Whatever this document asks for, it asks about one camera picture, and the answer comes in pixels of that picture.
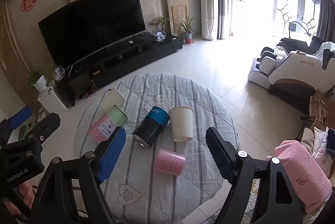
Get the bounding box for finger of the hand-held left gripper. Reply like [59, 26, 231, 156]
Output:
[26, 112, 61, 148]
[0, 106, 33, 145]

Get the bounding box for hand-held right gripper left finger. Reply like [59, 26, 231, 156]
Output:
[31, 126, 126, 224]

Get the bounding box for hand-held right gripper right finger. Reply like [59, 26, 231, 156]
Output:
[205, 127, 301, 224]

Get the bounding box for pink plastic cup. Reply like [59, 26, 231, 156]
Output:
[153, 148, 186, 176]

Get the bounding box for pink and green cup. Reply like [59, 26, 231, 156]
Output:
[87, 105, 129, 142]

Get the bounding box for blue and black cup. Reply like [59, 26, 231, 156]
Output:
[131, 106, 171, 148]

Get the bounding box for white paper cup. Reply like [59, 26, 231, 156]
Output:
[168, 105, 194, 142]

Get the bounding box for cream translucent cup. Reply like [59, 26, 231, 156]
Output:
[101, 87, 126, 112]

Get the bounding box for person's left hand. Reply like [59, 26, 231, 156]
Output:
[16, 182, 36, 208]

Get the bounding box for potted plant in white pot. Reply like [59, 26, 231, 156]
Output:
[27, 67, 54, 94]

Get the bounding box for dark shoes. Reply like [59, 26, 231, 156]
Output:
[78, 86, 96, 99]

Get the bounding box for round glass ornament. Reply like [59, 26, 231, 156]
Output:
[52, 66, 66, 81]
[154, 30, 166, 43]

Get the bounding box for round table striped cloth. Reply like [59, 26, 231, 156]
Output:
[73, 73, 241, 224]

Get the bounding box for pink towel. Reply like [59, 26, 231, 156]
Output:
[265, 140, 333, 214]

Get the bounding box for sofa cushions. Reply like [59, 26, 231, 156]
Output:
[301, 119, 335, 176]

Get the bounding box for black television stand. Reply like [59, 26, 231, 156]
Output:
[54, 33, 183, 110]

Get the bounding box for large black television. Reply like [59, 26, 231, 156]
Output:
[38, 0, 146, 72]

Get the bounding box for plaid bag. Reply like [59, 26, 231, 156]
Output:
[301, 89, 331, 123]

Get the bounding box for white massage chair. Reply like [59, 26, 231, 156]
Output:
[247, 38, 335, 115]

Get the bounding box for potted plant in blue pot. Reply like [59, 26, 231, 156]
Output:
[179, 17, 196, 46]

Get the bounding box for small green potted plant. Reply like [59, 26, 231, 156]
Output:
[153, 17, 171, 34]

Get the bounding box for gooseneck phone stand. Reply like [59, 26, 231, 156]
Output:
[288, 20, 312, 39]

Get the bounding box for white standing air conditioner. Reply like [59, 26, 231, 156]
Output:
[197, 0, 218, 41]

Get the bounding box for white pedestal cabinet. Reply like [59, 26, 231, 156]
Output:
[37, 87, 69, 112]

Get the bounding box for round red wall decoration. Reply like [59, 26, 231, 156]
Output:
[20, 0, 38, 12]

